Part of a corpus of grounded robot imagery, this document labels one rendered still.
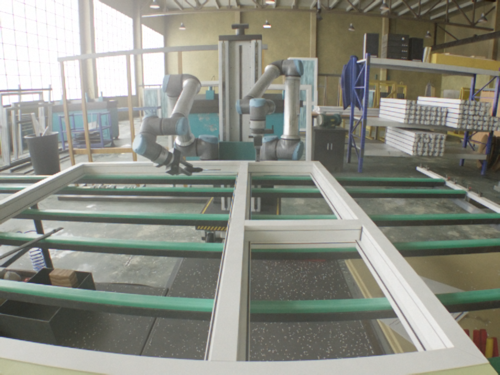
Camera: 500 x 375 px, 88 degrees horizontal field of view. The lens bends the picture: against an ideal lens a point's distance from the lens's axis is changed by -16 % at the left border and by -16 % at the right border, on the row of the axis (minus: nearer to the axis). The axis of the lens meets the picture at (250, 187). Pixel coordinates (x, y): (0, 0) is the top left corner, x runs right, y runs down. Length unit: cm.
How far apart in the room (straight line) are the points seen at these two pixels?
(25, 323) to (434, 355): 111
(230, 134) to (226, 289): 200
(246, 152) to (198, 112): 296
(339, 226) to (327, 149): 428
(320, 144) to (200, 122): 208
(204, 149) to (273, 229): 151
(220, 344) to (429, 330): 41
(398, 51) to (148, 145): 488
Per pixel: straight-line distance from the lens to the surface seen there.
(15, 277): 154
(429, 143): 560
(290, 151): 224
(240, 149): 248
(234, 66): 254
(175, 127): 150
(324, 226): 97
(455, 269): 151
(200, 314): 74
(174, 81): 202
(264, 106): 170
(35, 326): 116
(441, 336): 66
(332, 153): 526
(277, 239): 97
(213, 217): 119
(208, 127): 536
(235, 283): 68
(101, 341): 111
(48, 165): 580
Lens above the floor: 133
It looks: 18 degrees down
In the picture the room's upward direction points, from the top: straight up
